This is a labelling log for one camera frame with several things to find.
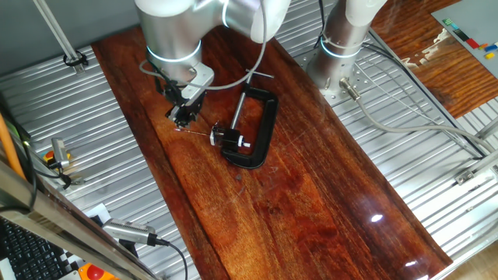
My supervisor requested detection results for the orange emergency stop box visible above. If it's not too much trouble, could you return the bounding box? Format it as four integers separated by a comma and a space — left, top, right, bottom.
77, 262, 120, 280

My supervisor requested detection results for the thin black hanging cable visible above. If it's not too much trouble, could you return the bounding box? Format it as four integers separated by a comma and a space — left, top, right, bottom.
0, 142, 40, 214

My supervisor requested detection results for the orange tube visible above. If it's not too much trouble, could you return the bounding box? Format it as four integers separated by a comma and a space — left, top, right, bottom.
0, 112, 26, 180

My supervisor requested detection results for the black keyboard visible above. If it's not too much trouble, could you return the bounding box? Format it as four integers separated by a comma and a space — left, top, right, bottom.
0, 217, 75, 280

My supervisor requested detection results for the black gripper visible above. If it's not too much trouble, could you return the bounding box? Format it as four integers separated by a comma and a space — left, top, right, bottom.
155, 79, 207, 128

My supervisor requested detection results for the silver mounted camera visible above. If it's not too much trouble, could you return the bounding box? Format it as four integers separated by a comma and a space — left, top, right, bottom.
51, 138, 71, 169

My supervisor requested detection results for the silver ribbed camera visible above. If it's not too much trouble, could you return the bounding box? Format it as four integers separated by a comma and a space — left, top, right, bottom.
101, 217, 159, 247

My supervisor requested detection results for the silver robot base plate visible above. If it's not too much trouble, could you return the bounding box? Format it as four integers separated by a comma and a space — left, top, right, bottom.
295, 48, 377, 107

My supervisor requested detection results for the reddish brown wooden board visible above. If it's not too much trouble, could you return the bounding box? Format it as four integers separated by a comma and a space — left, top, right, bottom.
91, 3, 454, 280

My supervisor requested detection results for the metal frame beam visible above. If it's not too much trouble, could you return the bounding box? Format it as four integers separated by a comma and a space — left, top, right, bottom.
0, 159, 159, 280

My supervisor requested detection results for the black ring clamp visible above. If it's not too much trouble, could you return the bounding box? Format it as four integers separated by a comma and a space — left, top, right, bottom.
63, 49, 89, 68

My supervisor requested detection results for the black C-clamp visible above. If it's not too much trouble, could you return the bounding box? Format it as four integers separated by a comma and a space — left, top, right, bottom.
220, 68, 280, 170

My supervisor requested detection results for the metal pole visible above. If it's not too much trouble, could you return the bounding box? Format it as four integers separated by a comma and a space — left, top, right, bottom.
33, 0, 86, 75

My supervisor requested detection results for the black camera cable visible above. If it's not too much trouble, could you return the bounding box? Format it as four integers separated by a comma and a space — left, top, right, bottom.
155, 236, 190, 280

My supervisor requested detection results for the grey base cable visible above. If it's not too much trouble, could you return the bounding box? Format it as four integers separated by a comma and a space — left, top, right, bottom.
338, 76, 498, 155

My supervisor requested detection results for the grey building plate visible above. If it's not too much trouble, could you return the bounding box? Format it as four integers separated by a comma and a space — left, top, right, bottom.
430, 0, 498, 79

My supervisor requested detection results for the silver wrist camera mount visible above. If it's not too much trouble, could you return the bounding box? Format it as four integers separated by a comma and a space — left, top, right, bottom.
180, 63, 216, 100

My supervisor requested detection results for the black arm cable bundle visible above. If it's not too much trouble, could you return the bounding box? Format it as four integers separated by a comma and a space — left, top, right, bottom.
315, 0, 328, 50

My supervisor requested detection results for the aluminium profile bar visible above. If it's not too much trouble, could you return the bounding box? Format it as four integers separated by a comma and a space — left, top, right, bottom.
454, 149, 498, 186

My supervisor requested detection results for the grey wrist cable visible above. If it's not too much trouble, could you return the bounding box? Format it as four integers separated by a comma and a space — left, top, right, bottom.
139, 0, 270, 92

